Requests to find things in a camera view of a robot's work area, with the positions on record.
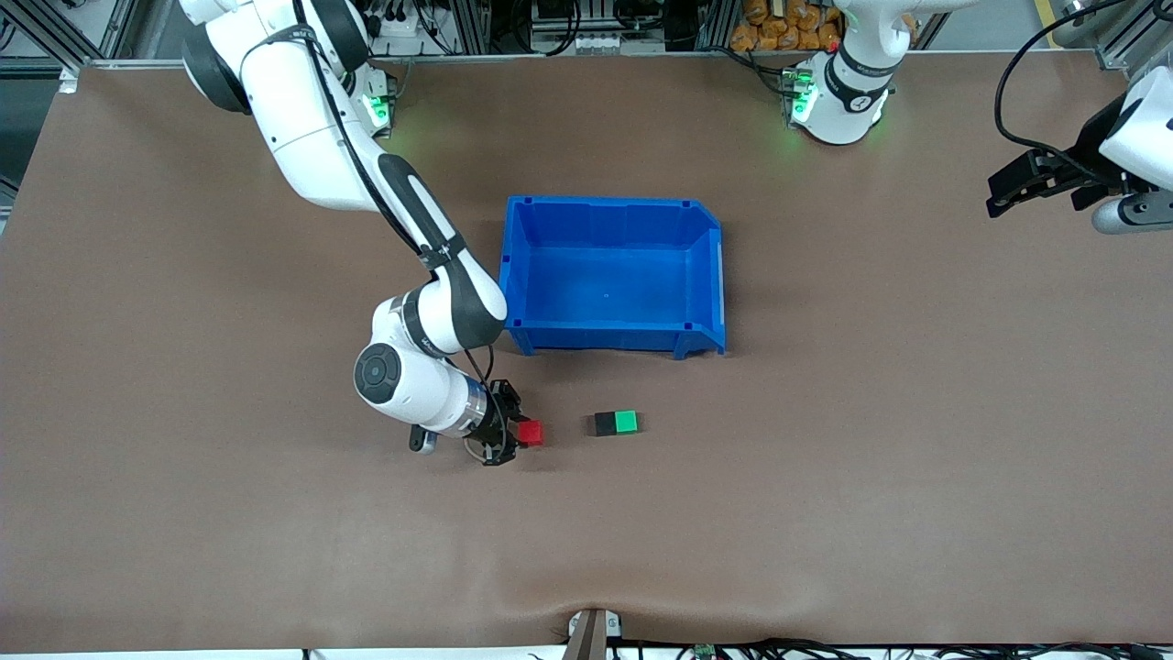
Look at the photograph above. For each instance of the bag of orange items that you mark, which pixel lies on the bag of orange items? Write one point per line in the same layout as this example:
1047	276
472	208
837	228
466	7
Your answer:
779	27

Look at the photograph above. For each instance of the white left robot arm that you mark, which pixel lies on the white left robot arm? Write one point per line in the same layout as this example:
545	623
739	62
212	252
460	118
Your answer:
843	101

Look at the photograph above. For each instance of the brown table mat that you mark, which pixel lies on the brown table mat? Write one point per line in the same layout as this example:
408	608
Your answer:
275	550

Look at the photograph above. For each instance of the black control unit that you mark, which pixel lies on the black control unit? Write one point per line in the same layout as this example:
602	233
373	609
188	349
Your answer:
596	18

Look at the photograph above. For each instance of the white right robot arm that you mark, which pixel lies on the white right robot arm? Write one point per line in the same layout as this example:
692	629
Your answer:
302	119

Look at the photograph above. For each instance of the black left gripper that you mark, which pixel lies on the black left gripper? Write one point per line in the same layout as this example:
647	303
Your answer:
1090	144

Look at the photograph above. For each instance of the blue plastic storage bin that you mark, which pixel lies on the blue plastic storage bin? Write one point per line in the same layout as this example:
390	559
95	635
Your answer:
605	293

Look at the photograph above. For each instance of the white power strip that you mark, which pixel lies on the white power strip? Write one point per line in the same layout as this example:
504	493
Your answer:
403	32

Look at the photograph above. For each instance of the small green cube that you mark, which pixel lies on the small green cube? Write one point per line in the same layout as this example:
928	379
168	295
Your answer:
626	422

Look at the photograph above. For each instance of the aluminium frame profile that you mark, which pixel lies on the aluminium frame profile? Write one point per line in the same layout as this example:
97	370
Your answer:
1132	41
467	27
115	27
715	23

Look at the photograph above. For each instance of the small black cube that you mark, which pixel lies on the small black cube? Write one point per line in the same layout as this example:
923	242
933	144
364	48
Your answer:
605	424

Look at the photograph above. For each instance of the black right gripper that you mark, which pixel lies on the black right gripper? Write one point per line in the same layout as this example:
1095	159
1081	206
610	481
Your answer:
496	419

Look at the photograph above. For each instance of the metal table edge clamp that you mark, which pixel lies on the metal table edge clamp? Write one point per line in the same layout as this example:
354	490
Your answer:
586	642

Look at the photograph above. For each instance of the small red cube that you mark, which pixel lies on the small red cube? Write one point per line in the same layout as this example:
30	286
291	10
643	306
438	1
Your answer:
531	434

